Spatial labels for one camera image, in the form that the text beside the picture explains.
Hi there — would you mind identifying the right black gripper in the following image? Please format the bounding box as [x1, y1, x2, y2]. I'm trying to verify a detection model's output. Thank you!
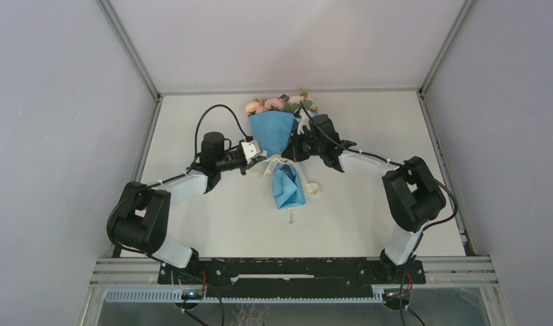
[283, 126, 325, 162]

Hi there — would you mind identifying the pale pink fake flower stem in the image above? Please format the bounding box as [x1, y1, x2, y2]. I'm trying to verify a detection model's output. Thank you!
[283, 90, 319, 113]

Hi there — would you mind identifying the blue wrapping paper sheet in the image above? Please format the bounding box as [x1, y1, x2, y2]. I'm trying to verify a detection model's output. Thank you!
[248, 93, 313, 211]

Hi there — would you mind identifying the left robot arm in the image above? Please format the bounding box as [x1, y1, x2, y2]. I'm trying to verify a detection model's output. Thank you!
[107, 132, 266, 283]

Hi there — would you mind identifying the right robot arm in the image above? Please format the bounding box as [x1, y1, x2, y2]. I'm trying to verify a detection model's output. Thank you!
[284, 112, 446, 283]

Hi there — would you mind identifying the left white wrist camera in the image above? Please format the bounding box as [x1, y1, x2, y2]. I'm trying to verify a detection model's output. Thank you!
[240, 140, 266, 165]

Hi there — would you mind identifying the left black cable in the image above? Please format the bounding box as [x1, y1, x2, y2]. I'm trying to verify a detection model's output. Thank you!
[106, 104, 255, 257]

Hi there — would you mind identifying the black cable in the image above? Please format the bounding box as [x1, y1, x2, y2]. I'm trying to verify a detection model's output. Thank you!
[106, 104, 255, 257]
[300, 101, 459, 326]

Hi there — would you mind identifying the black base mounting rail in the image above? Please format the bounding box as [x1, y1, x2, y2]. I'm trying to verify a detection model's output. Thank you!
[157, 257, 427, 300]

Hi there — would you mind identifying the right black cable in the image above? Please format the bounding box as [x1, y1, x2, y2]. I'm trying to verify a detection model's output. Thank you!
[300, 101, 459, 326]

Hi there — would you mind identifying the white cable duct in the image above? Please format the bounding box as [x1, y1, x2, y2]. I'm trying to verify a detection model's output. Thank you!
[104, 287, 385, 304]

